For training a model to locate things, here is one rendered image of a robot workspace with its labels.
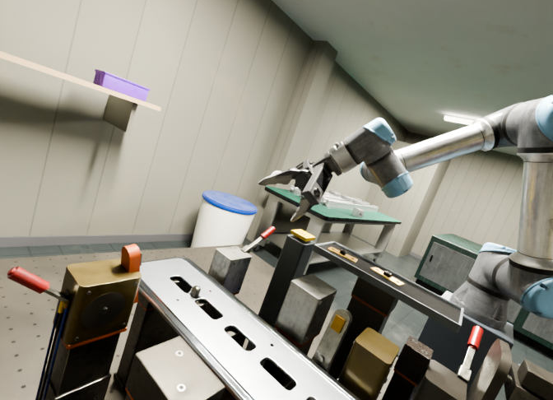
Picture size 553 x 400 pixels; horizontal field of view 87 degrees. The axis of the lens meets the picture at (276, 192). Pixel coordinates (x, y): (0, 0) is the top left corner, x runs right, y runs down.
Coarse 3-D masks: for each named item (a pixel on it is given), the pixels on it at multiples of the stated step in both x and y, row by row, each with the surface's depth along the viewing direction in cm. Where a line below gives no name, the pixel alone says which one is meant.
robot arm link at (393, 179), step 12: (384, 156) 70; (396, 156) 71; (372, 168) 72; (384, 168) 70; (396, 168) 70; (372, 180) 78; (384, 180) 71; (396, 180) 70; (408, 180) 71; (384, 192) 74; (396, 192) 71
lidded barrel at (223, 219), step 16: (208, 192) 299; (208, 208) 276; (224, 208) 270; (240, 208) 279; (256, 208) 301; (208, 224) 277; (224, 224) 274; (240, 224) 280; (192, 240) 299; (208, 240) 279; (224, 240) 279; (240, 240) 291
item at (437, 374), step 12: (432, 360) 59; (432, 372) 55; (444, 372) 57; (420, 384) 55; (432, 384) 52; (444, 384) 53; (456, 384) 54; (420, 396) 53; (432, 396) 52; (444, 396) 51; (456, 396) 51
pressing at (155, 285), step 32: (160, 288) 65; (192, 288) 70; (224, 288) 74; (192, 320) 58; (224, 320) 62; (256, 320) 66; (224, 352) 53; (256, 352) 56; (288, 352) 59; (224, 384) 48; (256, 384) 49; (320, 384) 54
